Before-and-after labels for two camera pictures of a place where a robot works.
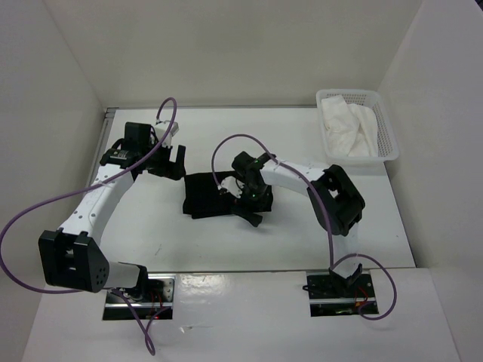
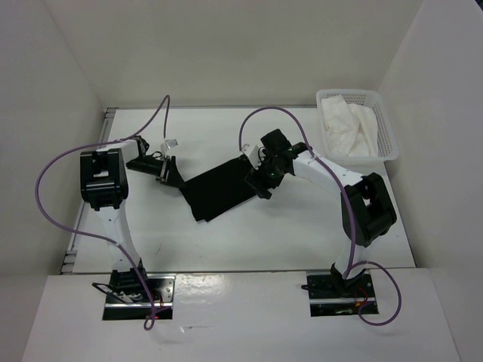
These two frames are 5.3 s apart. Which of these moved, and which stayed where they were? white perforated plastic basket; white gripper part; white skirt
Moved: white gripper part
Stayed: white skirt; white perforated plastic basket
